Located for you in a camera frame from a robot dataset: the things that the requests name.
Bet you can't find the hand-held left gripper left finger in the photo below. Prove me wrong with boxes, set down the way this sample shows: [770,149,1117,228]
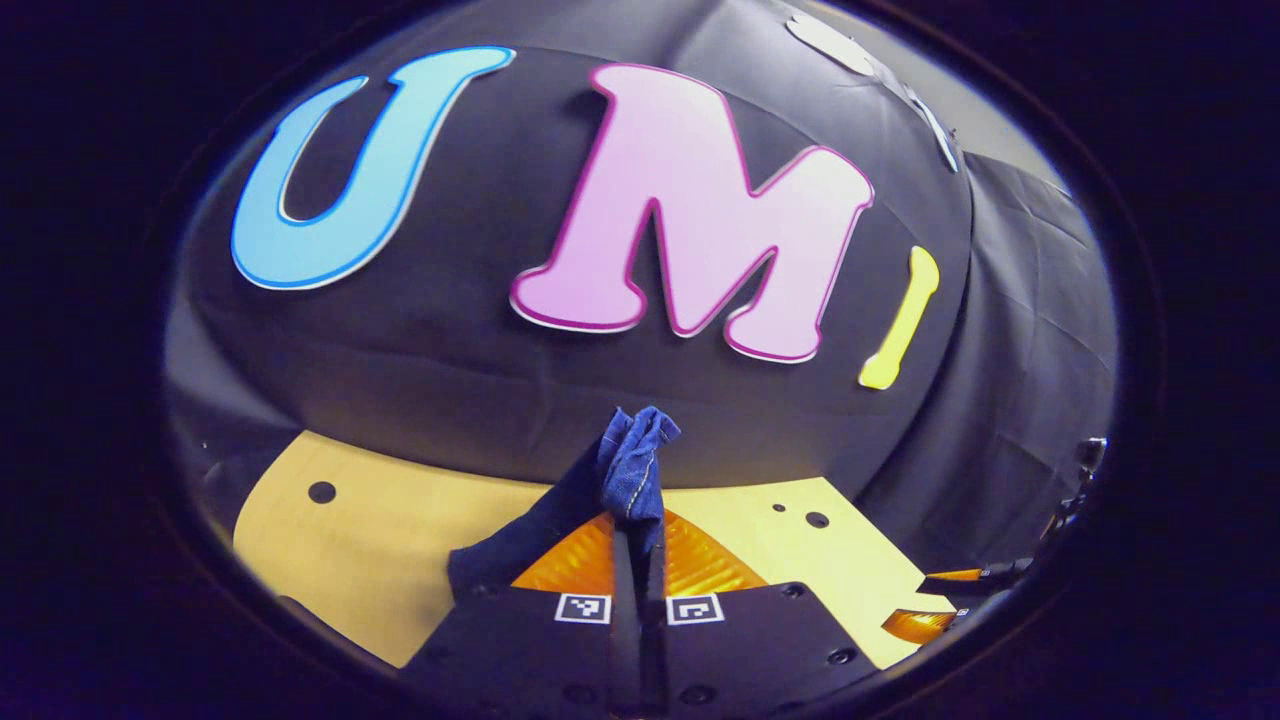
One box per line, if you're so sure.
[400,510,641,716]

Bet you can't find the blue jeans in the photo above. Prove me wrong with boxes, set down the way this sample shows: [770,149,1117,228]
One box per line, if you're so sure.
[447,405,683,601]

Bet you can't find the black backdrop cloth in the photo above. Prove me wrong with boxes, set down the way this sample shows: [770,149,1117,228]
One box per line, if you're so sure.
[165,0,1119,576]

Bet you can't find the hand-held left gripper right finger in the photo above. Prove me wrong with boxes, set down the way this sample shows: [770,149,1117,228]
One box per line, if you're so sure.
[640,508,881,716]

